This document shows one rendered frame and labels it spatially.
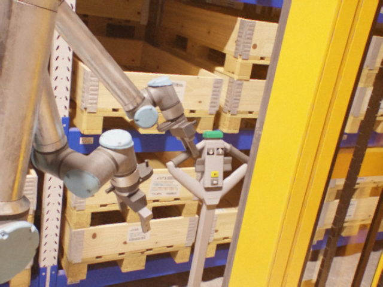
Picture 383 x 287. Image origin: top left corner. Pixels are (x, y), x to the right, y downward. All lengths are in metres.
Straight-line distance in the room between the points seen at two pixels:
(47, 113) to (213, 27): 1.92
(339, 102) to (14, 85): 0.68
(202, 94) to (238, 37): 0.39
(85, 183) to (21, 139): 0.28
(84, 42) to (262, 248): 0.88
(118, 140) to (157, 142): 1.40
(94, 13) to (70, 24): 2.07
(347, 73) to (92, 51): 0.87
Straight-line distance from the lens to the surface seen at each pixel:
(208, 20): 3.08
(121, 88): 1.63
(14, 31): 0.98
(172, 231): 2.94
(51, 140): 1.29
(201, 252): 2.13
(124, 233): 2.80
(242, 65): 2.75
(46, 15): 0.99
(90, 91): 2.40
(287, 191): 1.05
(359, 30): 1.04
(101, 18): 3.66
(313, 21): 1.01
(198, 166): 1.94
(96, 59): 1.60
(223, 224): 3.14
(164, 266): 3.17
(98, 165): 1.26
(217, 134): 1.97
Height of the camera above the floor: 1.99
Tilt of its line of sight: 19 degrees down
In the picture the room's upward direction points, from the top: 10 degrees clockwise
